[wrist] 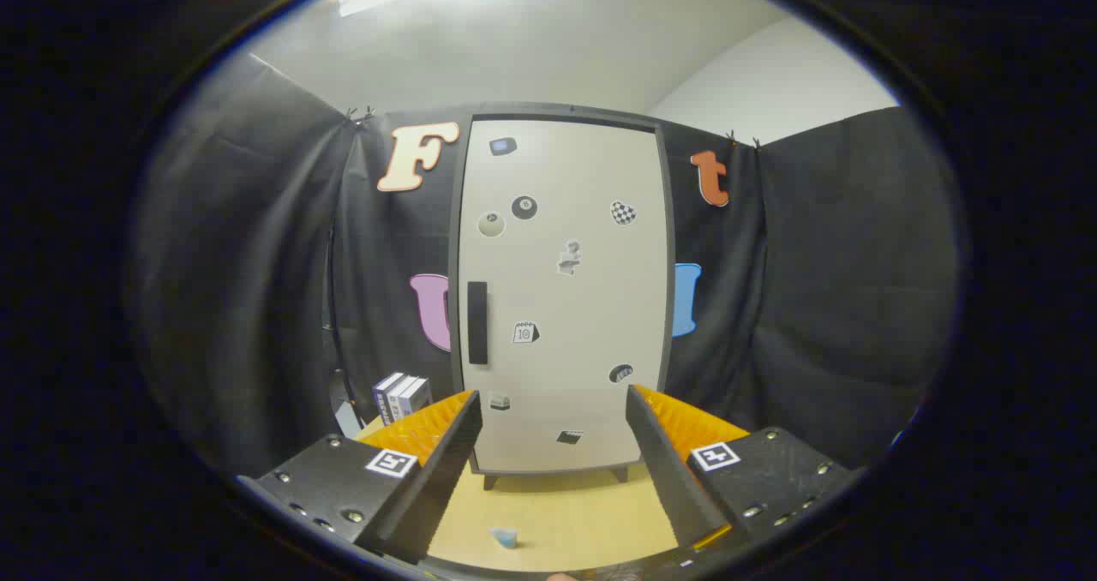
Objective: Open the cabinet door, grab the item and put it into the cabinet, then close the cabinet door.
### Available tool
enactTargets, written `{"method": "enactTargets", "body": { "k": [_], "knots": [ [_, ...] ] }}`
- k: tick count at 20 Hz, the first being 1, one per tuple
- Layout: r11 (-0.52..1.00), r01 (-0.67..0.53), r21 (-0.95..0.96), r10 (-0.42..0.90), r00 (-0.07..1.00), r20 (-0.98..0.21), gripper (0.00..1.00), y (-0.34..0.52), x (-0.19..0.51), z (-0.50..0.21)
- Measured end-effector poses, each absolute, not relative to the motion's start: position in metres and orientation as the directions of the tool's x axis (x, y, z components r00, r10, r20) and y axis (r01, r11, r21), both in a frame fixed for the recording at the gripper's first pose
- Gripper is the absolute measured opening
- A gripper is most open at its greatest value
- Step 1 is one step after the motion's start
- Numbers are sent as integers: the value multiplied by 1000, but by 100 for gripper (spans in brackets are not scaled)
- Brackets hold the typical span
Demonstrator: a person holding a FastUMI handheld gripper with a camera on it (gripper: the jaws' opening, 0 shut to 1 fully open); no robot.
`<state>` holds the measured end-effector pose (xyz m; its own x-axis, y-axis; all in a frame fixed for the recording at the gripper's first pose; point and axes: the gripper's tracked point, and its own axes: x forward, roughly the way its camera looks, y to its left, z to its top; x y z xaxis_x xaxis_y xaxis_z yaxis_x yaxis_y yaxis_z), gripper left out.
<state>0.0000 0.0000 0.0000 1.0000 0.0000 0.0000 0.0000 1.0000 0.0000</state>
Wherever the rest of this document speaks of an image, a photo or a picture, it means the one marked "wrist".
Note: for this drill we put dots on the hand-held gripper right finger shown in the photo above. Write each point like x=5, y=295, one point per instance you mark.
x=673, y=487

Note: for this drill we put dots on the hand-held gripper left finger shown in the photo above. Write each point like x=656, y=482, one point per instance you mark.
x=437, y=487

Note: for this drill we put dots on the white and blue tube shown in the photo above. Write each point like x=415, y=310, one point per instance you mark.
x=506, y=538

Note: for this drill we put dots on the grey cabinet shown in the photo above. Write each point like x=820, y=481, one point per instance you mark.
x=557, y=110

